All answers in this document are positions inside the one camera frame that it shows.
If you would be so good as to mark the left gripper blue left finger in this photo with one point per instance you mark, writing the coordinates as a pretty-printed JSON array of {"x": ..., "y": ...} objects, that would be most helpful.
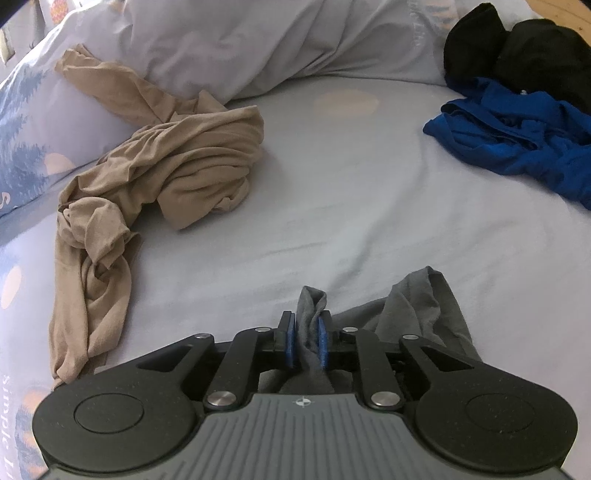
[{"x": 250, "y": 353}]

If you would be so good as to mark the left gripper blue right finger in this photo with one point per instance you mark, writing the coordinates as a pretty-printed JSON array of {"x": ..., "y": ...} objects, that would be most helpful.
[{"x": 360, "y": 353}]

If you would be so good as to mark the grey t-shirt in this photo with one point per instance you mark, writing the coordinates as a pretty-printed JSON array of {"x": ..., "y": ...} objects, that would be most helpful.
[{"x": 422, "y": 303}]

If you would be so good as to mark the blue forest print bedsheet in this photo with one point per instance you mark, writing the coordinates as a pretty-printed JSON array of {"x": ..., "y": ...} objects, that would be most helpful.
[{"x": 350, "y": 197}]

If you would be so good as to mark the beige garment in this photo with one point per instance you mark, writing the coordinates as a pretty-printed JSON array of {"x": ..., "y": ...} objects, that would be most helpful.
[{"x": 190, "y": 157}]

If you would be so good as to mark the blue garment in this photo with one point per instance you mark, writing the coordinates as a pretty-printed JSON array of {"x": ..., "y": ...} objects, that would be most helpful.
[{"x": 514, "y": 134}]

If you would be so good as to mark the blue forest print duvet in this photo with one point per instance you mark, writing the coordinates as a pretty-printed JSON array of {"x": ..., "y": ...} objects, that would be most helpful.
[{"x": 231, "y": 49}]

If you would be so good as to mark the black garment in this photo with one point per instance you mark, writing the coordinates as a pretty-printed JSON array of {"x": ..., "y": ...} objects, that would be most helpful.
[{"x": 535, "y": 55}]

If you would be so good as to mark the wooden headboard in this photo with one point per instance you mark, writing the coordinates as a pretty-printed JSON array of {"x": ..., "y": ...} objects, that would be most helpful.
[{"x": 573, "y": 14}]

